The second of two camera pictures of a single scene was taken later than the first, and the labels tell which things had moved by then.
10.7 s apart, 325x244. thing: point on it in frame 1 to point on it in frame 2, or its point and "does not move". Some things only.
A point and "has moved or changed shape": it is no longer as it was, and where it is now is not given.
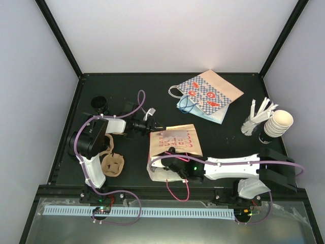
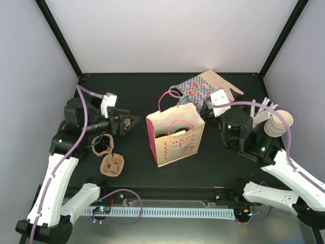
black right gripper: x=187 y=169 to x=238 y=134
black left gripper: x=151 y=127 to x=121 y=128
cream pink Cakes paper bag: x=183 y=139 has moved or changed shape
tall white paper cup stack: x=279 y=123 does not move
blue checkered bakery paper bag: x=208 y=91 does not move
